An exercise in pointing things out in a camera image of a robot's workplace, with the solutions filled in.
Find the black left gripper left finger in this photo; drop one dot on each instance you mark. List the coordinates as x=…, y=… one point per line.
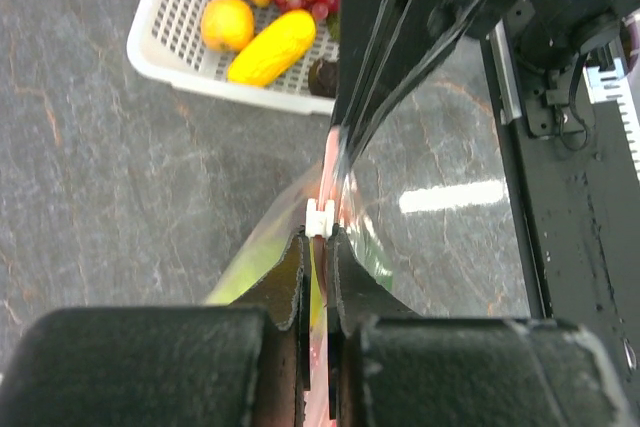
x=243, y=364

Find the dark purple mangosteen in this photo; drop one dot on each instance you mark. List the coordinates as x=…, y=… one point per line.
x=322, y=78

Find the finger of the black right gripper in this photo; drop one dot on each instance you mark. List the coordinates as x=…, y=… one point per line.
x=387, y=48

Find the yellow corn cob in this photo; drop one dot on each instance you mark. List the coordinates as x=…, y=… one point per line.
x=274, y=50

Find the clear pink-dotted zip bag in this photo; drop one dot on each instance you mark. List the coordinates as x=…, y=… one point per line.
x=325, y=196

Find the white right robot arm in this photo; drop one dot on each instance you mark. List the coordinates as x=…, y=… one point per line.
x=551, y=42

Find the yellow lemon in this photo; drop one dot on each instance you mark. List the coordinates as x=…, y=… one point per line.
x=227, y=25

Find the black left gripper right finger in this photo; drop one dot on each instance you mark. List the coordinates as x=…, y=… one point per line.
x=389, y=366

